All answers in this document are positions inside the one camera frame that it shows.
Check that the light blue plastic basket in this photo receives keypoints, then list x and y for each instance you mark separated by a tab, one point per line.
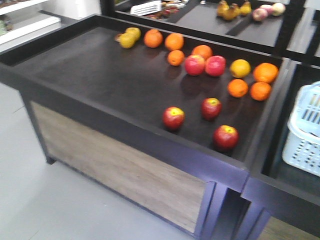
302	145

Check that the orange behind red apples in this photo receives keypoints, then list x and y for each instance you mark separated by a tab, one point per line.
203	50

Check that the dark red apple left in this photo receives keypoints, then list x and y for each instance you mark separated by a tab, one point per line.
173	118

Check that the dark red apple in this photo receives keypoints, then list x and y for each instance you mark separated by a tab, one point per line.
173	118
225	138
210	108

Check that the black wooden display table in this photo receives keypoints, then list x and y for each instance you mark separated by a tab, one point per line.
97	108

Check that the dark red apple middle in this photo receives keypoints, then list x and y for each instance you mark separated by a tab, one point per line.
210	108

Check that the small orange centre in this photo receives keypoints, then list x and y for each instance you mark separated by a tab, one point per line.
175	58

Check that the small orange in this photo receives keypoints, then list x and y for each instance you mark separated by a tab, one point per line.
237	88
175	58
260	91

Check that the red apple pair left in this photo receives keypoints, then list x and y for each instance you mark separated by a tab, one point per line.
194	65

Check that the red apple pair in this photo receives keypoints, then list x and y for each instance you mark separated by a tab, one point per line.
194	65
215	65

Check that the dark red apple front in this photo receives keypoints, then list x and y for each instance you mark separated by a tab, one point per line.
225	138

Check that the red apple pair right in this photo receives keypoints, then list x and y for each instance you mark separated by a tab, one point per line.
215	65

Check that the orange with knob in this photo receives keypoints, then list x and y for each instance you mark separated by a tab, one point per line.
174	41

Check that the small orange lower left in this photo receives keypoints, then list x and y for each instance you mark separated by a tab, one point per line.
237	88

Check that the yellow pear front left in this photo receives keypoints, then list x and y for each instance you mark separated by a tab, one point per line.
127	40

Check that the yellow pear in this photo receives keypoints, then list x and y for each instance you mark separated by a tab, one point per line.
135	31
127	40

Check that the yellow pear back left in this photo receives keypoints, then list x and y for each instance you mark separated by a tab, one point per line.
135	31

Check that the brown flat fruit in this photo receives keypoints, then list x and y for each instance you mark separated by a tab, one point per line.
117	37

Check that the yellow round fruit right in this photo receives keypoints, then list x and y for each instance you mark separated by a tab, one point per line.
240	68

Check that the small orange lower right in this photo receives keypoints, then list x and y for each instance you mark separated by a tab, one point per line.
260	91

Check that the white perforated board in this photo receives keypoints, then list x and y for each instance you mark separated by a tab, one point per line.
146	8

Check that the large orange far right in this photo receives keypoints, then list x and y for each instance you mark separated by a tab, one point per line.
265	72

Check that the black rear display tray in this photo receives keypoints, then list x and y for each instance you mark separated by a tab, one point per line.
294	34

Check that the white supermarket shelf unit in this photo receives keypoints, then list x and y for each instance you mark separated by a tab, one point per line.
24	20

